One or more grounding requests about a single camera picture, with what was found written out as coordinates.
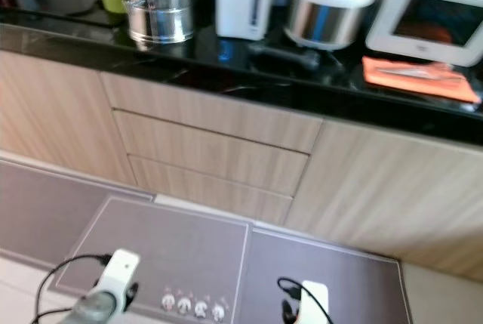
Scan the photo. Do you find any light wood cabinet door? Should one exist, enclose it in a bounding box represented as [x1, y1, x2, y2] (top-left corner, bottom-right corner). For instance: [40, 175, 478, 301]
[283, 120, 483, 283]
[0, 48, 133, 185]

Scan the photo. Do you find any white steel rice cooker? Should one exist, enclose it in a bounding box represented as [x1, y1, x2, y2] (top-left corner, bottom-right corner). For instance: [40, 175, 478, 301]
[283, 0, 382, 51]

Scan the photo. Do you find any grey floor mat with figures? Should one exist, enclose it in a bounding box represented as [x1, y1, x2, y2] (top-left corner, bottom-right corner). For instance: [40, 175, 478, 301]
[53, 196, 250, 324]

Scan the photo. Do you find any steel canister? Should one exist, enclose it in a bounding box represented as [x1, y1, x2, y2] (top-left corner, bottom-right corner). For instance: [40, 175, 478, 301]
[125, 0, 195, 44]

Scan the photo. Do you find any black power cord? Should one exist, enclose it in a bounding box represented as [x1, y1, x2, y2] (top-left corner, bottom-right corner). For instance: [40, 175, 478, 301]
[248, 43, 321, 69]

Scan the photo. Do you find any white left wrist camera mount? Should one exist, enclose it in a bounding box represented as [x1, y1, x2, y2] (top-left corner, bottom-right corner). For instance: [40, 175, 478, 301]
[98, 248, 143, 306]

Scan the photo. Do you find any steel knife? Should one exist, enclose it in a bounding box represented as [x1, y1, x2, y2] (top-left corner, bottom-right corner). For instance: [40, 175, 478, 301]
[377, 67, 465, 82]

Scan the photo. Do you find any light wood drawer front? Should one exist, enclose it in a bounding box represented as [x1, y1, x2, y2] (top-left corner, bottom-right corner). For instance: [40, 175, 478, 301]
[100, 73, 324, 155]
[127, 156, 294, 227]
[112, 111, 310, 198]

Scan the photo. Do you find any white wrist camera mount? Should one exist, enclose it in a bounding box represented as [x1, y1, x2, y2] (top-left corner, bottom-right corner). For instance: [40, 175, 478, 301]
[300, 280, 331, 324]
[98, 248, 143, 306]

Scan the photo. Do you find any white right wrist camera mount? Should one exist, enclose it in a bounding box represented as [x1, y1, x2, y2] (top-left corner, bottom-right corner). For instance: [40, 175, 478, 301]
[300, 280, 331, 324]

